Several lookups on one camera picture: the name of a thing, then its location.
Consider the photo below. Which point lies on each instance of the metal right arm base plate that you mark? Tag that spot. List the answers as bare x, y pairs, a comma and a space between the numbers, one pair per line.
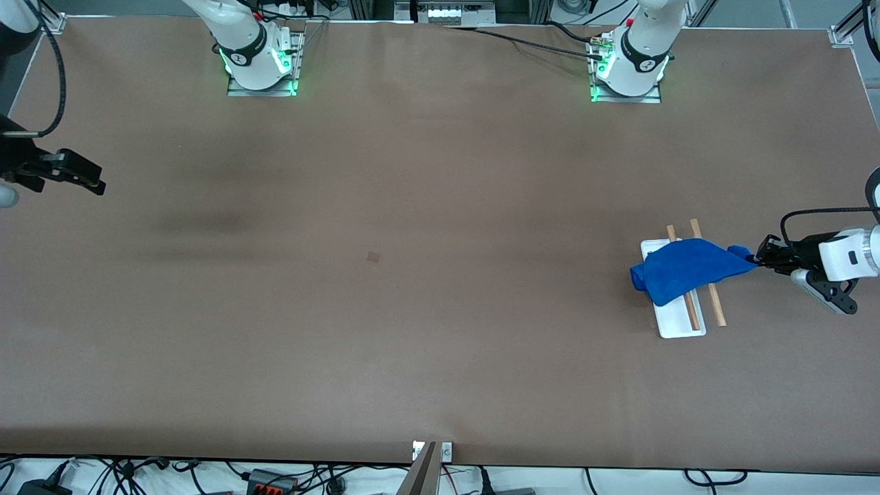
265, 92

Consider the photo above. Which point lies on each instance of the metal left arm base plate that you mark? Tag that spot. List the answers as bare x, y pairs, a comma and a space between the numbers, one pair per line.
625, 99

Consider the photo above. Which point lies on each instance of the black power adapter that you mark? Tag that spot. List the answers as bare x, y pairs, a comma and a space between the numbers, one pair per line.
41, 489

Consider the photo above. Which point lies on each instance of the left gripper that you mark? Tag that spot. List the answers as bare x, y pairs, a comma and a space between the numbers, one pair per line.
802, 251

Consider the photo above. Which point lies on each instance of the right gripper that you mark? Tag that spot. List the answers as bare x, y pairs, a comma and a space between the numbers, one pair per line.
15, 163

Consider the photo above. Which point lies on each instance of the wooden rack rod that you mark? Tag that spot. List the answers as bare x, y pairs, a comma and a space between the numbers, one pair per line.
693, 316
717, 309

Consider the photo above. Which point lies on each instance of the blue microfibre towel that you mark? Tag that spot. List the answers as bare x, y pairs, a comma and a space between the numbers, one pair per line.
680, 271

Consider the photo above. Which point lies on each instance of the grey camera mount beam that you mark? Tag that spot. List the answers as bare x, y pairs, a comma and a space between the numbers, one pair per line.
421, 478

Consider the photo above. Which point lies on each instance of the white towel rack base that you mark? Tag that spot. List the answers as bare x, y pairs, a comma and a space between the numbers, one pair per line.
670, 323

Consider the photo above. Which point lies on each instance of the orange black connector block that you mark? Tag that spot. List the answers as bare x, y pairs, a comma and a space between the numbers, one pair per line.
271, 485

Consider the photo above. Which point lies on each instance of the white power strip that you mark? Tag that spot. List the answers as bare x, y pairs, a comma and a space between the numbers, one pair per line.
440, 12

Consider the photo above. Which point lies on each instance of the metal table edge bracket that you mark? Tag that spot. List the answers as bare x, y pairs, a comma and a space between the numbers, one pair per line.
447, 452

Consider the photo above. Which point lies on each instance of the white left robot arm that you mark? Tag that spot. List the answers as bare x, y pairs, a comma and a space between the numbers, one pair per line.
639, 48

